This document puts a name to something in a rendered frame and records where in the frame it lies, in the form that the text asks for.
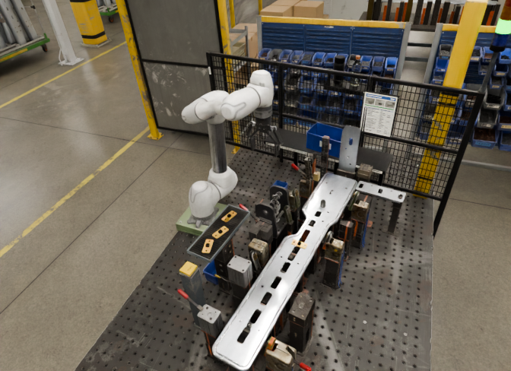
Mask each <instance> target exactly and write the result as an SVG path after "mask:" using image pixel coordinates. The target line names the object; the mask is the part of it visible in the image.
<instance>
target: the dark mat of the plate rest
mask: <svg viewBox="0 0 511 371"><path fill-rule="evenodd" d="M231 211H234V212H236V215H235V216H234V217H232V218H231V219H230V220H229V221H228V222H224V221H223V220H221V219H222V218H223V217H224V216H226V215H227V214H228V213H230V212H231ZM247 214H248V212H245V211H242V210H240V209H237V208H233V207H231V206H228V207H227V208H226V209H225V210H224V212H223V213H222V214H221V215H220V216H219V217H218V218H217V220H216V221H215V222H214V223H213V224H212V225H211V226H210V227H209V228H208V229H207V230H206V231H205V233H204V234H203V235H202V236H201V237H200V238H199V239H198V240H197V242H196V243H195V244H194V245H193V246H192V247H191V249H190V250H189V251H190V252H194V253H195V254H197V255H200V256H202V257H205V258H207V259H209V260H210V259H211V258H212V257H213V255H214V254H215V253H216V251H217V250H219V248H220V247H221V246H222V245H223V243H224V242H225V241H226V240H227V238H228V237H229V236H230V234H231V233H232V232H233V231H234V230H235V229H236V228H237V226H238V225H239V224H240V222H241V221H242V220H243V219H244V217H245V216H246V215H247ZM222 227H226V228H228V229H229V230H228V231H227V232H226V233H224V234H223V235H222V236H220V237H219V238H217V239H216V238H214V237H213V236H212V234H213V233H215V232H217V231H218V230H219V229H220V228H222ZM207 239H212V240H214V242H213V244H212V247H211V251H210V252H209V253H203V252H202V250H203V247H204V244H205V241H206V240H207Z"/></svg>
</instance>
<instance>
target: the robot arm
mask: <svg viewBox="0 0 511 371"><path fill-rule="evenodd" d="M273 95H274V89H273V82H272V79H271V75H270V73H269V72H267V71H265V70H258V71H254V72H253V73H252V76H251V78H250V82H249V84H248V85H247V87H245V88H243V89H241V90H237V91H235V92H233V93H231V94H230V95H229V94H228V93H227V92H226V91H222V90H215V91H212V92H210V93H207V94H205V95H203V96H202V97H200V98H198V99H197V100H195V101H194V102H192V103H191V104H189V105H188V106H186V107H185V108H184V110H183V111H182V119H183V120H184V121H185V122H187V123H189V124H196V123H200V122H204V121H207V123H208V134H209V141H210V149H211V163H212V168H211V169H210V171H209V176H208V181H207V182H206V181H197V182H195V183H194V184H192V186H191V188H190V190H189V206H190V209H191V212H192V213H191V215H190V217H189V219H188V220H187V224H196V225H195V228H196V229H199V227H200V226H201V225H205V226H209V225H210V224H211V223H212V222H213V220H214V219H215V217H216V215H217V212H219V208H218V207H216V208H214V206H215V205H216V204H217V202H218V201H219V200H220V199H222V198H223V197H225V196H226V195H228V194H229V193H230V192H231V191H232V190H233V189H234V188H235V186H236V184H237V180H238V179H237V175H236V174H235V172H234V171H233V170H232V169H231V168H229V167H228V166H227V154H226V144H225V133H224V120H225V119H226V120H229V121H236V120H240V119H242V118H244V117H246V116H247V115H249V114H250V113H252V112H253V115H254V116H255V121H254V120H252V121H251V122H250V127H249V129H248V132H247V133H246V137H248V138H249V143H250V144H251V151H253V150H254V149H255V148H256V146H255V137H253V136H254V135H255V134H256V133H257V132H258V131H260V132H263V133H265V134H267V135H269V137H270V138H271V139H272V141H273V142H274V143H275V157H277V156H278V155H279V150H280V146H281V145H282V144H283V143H284V142H283V140H282V138H281V136H280V134H279V131H278V127H277V126H271V115H272V100H273ZM254 125H255V126H256V128H257V129H256V130H255V131H254V132H253V133H252V134H250V133H251V131H252V129H253V127H254ZM271 129H272V130H271ZM269 131H270V132H269ZM273 132H274V133H273Z"/></svg>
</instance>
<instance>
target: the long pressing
mask: <svg viewBox="0 0 511 371"><path fill-rule="evenodd" d="M326 182H327V183H326ZM357 184H358V183H357V181H356V180H354V179H349V178H346V177H343V176H338V175H335V174H332V173H326V174H325V175H324V176H323V177H322V179H321V180H320V181H319V183H318V185H317V186H316V187H315V189H314V190H313V192H312V194H311V195H310V197H309V198H308V199H307V201H306V203H305V204H304V206H303V207H302V212H303V214H304V216H305V218H306V220H305V222H304V223H303V225H302V227H301V228H300V230H299V231H298V233H296V234H294V235H290V236H286V237H284V238H283V240H282V241H281V243H280V245H279V246H278V247H277V249H276V250H275V252H274V254H273V255H272V257H271V258H270V259H269V261H268V263H267V264H266V266H265V267H264V268H263V270H262V272H261V273H260V275H259V276H258V277H257V279H256V280H255V282H254V284H253V285H252V286H251V288H250V289H249V291H248V293H247V294H246V295H245V297H244V298H243V300H242V302H241V303H240V305H239V306H238V307H237V309H236V311H235V312H234V314H233V315H232V317H231V318H230V320H229V322H228V323H227V324H226V326H225V327H224V329H223V331H222V332H221V333H220V335H219V336H218V338H217V340H216V341H215V342H214V344H213V346H212V353H213V355H214V356H215V357H216V358H218V359H219V360H222V361H223V362H225V363H227V364H228V365H230V366H232V367H233V368H235V369H238V370H239V371H247V370H249V369H250V368H251V367H252V365H253V364H254V362H255V361H256V358H257V356H258V355H259V353H260V351H261V349H262V348H263V346H264V344H265V342H266V341H267V339H268V336H269V335H270V334H271V331H272V329H273V327H274V326H275V324H276V322H277V321H278V319H279V317H280V315H281V313H282V312H283V310H284V308H285V306H286V305H287V302H288V301H289V299H290V297H291V295H292V294H293V292H294V290H295V288H296V287H297V285H298V283H299V281H300V279H301V277H302V276H303V274H304V272H305V270H306V268H307V267H308V265H309V263H310V261H311V260H312V258H313V256H314V255H315V253H316V250H317V249H318V248H319V245H320V243H321V241H322V240H323V238H324V236H325V235H326V233H327V231H328V229H329V227H331V226H332V225H334V224H336V223H337V222H338V220H339V218H340V216H341V215H342V213H343V211H344V209H345V208H346V206H347V204H348V202H349V200H350V198H351V196H352V195H353V193H354V190H355V188H356V186H357ZM332 190H333V192H332ZM330 192H332V193H331V194H329V193H330ZM322 199H325V201H326V204H325V207H324V208H321V207H320V202H321V200H322ZM317 211H320V212H322V213H321V215H320V216H319V217H316V216H315V214H316V212H317ZM311 220H314V221H315V222H316V223H315V225H314V226H313V227H309V223H310V221H311ZM322 221H323V222H322ZM305 230H309V231H310V233H309V235H308V237H307V238H306V240H305V241H304V242H305V243H307V244H308V246H307V247H306V248H305V249H303V248H300V250H299V252H298V253H297V255H296V256H295V258H294V260H293V261H290V260H288V257H289V256H290V254H291V253H292V251H293V250H294V247H295V245H292V244H291V243H292V241H293V239H296V240H298V241H299V240H300V237H301V236H302V235H303V233H304V231H305ZM281 257H282V258H281ZM285 262H288V263H290V267H289V268H288V269H287V271H286V273H282V272H280V270H281V269H282V267H283V265H284V263H285ZM297 263H299V264H297ZM276 277H280V278H281V281H280V283H279V285H278V286H277V288H276V289H274V288H272V287H271V285H272V283H273V281H274V280H275V278H276ZM262 286H263V287H262ZM266 293H271V298H270V300H269V301H268V303H267V304H266V305H265V306H263V305H262V304H261V301H262V299H263V297H264V296H265V295H266ZM257 309H258V310H260V311H261V312H262V313H261V314H260V316H259V317H258V319H257V321H256V322H255V324H252V327H251V328H247V322H249V320H250V319H251V317H252V315H253V313H254V312H255V311H256V310H257ZM240 321H241V322H240ZM244 328H247V329H249V330H250V333H249V334H248V336H247V337H246V340H245V341H244V342H243V343H242V344H241V343H239V342H237V339H238V338H239V336H240V335H241V333H242V332H243V329H244ZM258 330H259V331H258Z"/></svg>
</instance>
